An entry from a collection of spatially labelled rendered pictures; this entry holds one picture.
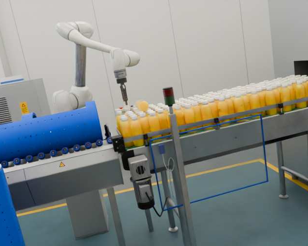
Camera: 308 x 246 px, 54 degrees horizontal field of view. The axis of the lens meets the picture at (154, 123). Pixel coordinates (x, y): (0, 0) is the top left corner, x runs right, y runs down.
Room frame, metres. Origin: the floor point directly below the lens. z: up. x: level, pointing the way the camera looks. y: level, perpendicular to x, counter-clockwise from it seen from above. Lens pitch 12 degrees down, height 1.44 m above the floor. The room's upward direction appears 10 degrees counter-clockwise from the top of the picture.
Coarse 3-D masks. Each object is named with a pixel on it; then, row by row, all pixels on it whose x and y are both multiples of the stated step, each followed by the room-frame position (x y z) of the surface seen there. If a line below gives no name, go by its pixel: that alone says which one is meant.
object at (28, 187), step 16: (64, 160) 1.90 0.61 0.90; (80, 160) 1.91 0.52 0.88; (96, 160) 1.93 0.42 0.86; (112, 160) 1.94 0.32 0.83; (16, 176) 1.83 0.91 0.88; (32, 176) 1.84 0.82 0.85; (48, 176) 1.86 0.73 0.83; (64, 176) 1.89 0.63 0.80; (80, 176) 1.92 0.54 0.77; (96, 176) 1.95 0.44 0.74; (112, 176) 1.98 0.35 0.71; (16, 192) 1.84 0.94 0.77; (32, 192) 1.86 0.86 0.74; (48, 192) 1.89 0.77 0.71; (64, 192) 1.92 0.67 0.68; (80, 192) 1.95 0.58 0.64; (16, 208) 1.87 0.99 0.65
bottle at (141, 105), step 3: (135, 102) 2.20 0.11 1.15; (138, 102) 2.12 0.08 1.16; (141, 102) 2.08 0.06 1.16; (144, 102) 2.08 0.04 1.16; (147, 102) 2.09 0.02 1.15; (135, 105) 2.19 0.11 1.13; (138, 105) 2.08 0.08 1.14; (141, 105) 2.08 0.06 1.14; (144, 105) 2.09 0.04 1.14; (147, 105) 2.09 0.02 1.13; (138, 108) 2.12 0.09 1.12; (141, 108) 2.08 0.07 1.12; (144, 108) 2.08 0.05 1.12; (147, 108) 2.09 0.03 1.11
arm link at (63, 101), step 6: (60, 90) 2.64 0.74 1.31; (54, 96) 2.59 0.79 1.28; (60, 96) 2.57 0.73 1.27; (66, 96) 2.59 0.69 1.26; (72, 96) 2.65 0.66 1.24; (54, 102) 2.58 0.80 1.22; (60, 102) 2.56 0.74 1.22; (66, 102) 2.58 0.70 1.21; (72, 102) 2.62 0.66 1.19; (54, 108) 2.59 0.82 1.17; (60, 108) 2.56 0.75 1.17; (66, 108) 2.57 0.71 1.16; (72, 108) 2.62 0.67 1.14
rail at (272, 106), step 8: (272, 104) 2.11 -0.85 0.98; (288, 104) 2.13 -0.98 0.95; (240, 112) 2.06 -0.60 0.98; (248, 112) 2.07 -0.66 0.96; (256, 112) 2.08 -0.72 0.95; (208, 120) 2.01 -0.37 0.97; (168, 128) 1.95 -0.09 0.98; (184, 128) 1.97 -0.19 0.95; (136, 136) 1.91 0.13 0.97; (152, 136) 1.93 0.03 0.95
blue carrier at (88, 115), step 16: (64, 112) 1.95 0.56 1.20; (80, 112) 1.95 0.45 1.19; (96, 112) 1.95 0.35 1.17; (0, 128) 1.85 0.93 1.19; (16, 128) 1.85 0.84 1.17; (32, 128) 1.86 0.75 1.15; (48, 128) 1.87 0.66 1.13; (80, 128) 1.91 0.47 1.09; (96, 128) 1.93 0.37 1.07; (0, 144) 1.81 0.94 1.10; (16, 144) 1.83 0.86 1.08; (32, 144) 1.85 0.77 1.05; (48, 144) 1.88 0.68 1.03; (64, 144) 1.91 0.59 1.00; (80, 144) 1.97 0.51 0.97; (0, 160) 1.84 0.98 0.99
